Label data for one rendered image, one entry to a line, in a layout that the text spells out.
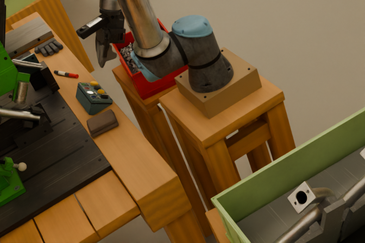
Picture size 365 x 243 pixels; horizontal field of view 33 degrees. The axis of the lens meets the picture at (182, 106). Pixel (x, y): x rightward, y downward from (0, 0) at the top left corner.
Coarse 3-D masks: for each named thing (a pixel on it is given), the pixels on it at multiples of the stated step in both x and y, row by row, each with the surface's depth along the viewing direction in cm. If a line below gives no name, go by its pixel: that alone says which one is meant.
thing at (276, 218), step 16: (352, 160) 166; (320, 176) 166; (336, 176) 164; (352, 176) 162; (288, 192) 165; (336, 192) 160; (272, 208) 162; (288, 208) 160; (240, 224) 161; (256, 224) 160; (272, 224) 158; (288, 224) 157; (256, 240) 156; (272, 240) 154; (352, 240) 147
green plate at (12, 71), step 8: (0, 48) 202; (0, 56) 203; (8, 56) 204; (0, 64) 203; (8, 64) 204; (0, 72) 204; (8, 72) 205; (16, 72) 206; (0, 80) 205; (8, 80) 206; (0, 88) 205; (8, 88) 206; (0, 96) 206
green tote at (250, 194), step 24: (360, 120) 165; (312, 144) 161; (336, 144) 165; (360, 144) 169; (264, 168) 159; (288, 168) 162; (312, 168) 166; (240, 192) 158; (264, 192) 162; (240, 216) 163; (240, 240) 149
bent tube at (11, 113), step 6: (0, 108) 204; (6, 108) 205; (0, 114) 204; (6, 114) 204; (12, 114) 205; (18, 114) 206; (24, 114) 207; (30, 114) 208; (36, 114) 209; (30, 120) 209; (36, 120) 209
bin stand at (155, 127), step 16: (128, 80) 240; (128, 96) 253; (160, 96) 225; (144, 112) 260; (160, 112) 229; (144, 128) 264; (160, 128) 232; (160, 144) 272; (176, 144) 239; (176, 160) 243; (192, 192) 255; (192, 208) 260; (208, 224) 268
